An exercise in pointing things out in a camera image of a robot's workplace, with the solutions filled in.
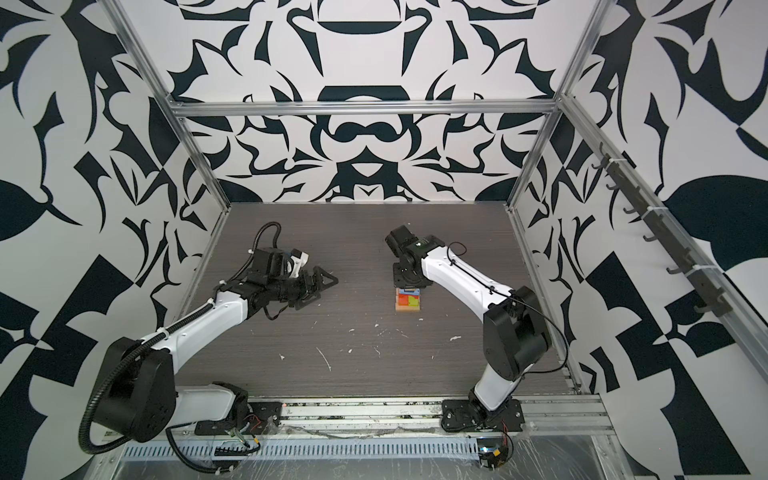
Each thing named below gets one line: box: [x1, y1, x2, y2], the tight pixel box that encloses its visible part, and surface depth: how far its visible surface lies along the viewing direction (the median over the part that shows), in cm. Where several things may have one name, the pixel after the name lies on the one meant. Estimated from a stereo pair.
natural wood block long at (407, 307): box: [395, 298, 421, 311], surface depth 93 cm
